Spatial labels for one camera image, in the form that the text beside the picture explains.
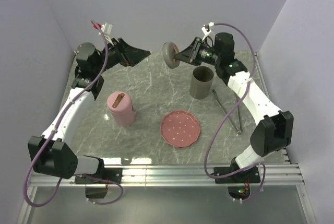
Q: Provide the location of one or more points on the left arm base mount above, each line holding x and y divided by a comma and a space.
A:
97, 186

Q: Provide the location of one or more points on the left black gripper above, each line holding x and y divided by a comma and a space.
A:
131, 55

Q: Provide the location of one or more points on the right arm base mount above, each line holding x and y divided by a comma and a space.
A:
239, 184

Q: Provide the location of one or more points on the grey cylindrical container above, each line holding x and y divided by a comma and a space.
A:
201, 81

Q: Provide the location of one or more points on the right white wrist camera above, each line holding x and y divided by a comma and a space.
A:
207, 30

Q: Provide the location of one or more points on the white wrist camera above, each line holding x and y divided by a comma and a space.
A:
105, 30
207, 30

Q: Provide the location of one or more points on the aluminium mounting rail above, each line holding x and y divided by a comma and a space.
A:
181, 194

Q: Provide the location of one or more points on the pink container lid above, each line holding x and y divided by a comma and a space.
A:
119, 102

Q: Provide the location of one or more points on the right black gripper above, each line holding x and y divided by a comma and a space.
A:
188, 54

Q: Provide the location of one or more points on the pink dotted plate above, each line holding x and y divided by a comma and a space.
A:
180, 128

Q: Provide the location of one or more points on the pink cylindrical container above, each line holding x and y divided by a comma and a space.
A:
123, 114

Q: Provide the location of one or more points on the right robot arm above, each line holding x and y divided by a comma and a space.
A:
274, 127

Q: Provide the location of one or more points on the grey container lid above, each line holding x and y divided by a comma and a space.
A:
169, 52

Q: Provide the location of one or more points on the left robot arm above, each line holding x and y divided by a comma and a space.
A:
50, 152

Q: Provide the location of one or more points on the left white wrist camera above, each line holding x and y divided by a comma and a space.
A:
105, 30

